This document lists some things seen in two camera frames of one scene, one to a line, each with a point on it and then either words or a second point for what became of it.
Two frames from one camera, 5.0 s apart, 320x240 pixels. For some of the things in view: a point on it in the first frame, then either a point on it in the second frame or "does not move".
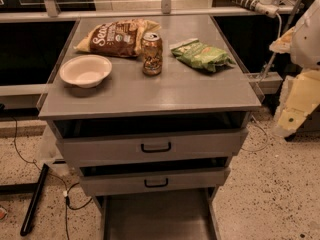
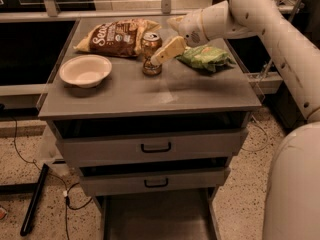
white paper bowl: [85, 70] does not move
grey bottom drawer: [163, 215] does not move
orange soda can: [152, 54] does not move
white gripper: [307, 41] to [190, 29]
